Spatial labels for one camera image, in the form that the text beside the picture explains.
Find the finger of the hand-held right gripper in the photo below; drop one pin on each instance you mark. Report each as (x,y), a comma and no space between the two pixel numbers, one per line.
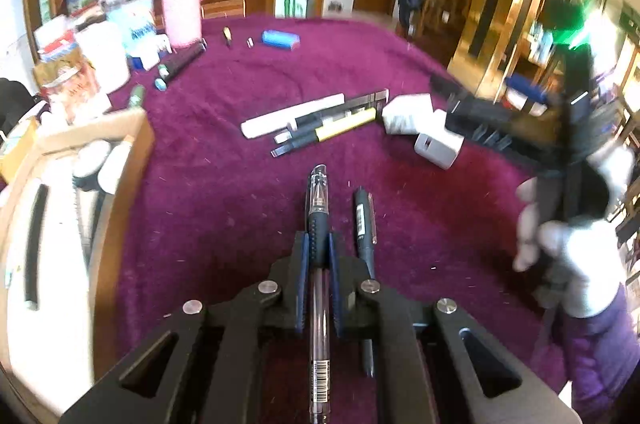
(527,93)
(455,93)

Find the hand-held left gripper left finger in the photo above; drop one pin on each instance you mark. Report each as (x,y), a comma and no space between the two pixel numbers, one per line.
(301,294)

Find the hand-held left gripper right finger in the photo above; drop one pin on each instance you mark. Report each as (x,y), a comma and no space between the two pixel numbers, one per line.
(336,294)

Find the black pen with clip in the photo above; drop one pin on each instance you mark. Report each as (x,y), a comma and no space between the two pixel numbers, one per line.
(364,224)

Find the clear gel pen black grip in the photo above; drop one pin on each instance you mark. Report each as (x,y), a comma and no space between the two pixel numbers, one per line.
(318,214)

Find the brown cardboard box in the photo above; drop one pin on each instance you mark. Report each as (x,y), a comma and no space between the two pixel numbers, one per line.
(112,254)

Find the purple sleeved right forearm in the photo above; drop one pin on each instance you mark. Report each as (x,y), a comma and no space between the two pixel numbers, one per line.
(600,354)

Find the person's right hand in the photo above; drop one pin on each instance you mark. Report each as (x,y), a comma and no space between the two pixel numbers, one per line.
(585,254)

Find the white charger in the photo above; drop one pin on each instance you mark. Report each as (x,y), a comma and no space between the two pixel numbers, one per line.
(440,144)

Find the black pen grey end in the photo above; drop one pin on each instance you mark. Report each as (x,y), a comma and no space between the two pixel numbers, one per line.
(340,109)

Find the yellow black pen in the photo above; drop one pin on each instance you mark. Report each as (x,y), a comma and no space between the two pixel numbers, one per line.
(330,129)

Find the white pen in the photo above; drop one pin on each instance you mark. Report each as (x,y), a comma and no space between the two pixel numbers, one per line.
(290,114)

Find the small black yellow stick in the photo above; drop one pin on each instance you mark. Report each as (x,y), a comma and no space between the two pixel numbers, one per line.
(228,36)

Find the small blue white box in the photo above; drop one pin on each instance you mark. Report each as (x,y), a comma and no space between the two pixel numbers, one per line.
(150,54)

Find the bottle in pink knitted sleeve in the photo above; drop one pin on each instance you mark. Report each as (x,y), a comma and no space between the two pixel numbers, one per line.
(181,14)

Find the white plastic jar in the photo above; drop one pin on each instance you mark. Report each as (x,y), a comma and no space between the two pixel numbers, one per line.
(102,56)

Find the toothpick jar orange label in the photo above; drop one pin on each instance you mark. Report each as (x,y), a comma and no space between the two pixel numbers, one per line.
(70,86)

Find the yellow tape roll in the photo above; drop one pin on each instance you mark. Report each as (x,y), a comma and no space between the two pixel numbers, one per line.
(17,149)

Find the blue label plastic jar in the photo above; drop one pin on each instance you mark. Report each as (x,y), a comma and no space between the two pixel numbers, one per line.
(132,21)

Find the black bag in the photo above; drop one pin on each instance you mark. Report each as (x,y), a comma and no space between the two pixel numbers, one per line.
(17,101)

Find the jar red blue label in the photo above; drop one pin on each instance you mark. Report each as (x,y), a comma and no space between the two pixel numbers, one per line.
(55,36)

